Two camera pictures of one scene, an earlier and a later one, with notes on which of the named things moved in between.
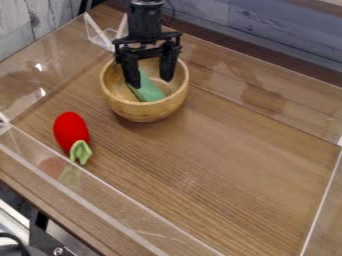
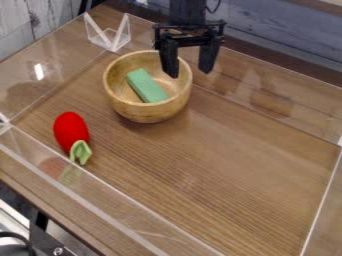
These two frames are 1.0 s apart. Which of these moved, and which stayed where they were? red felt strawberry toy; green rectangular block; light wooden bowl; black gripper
Moved: black gripper
Stayed: red felt strawberry toy; green rectangular block; light wooden bowl
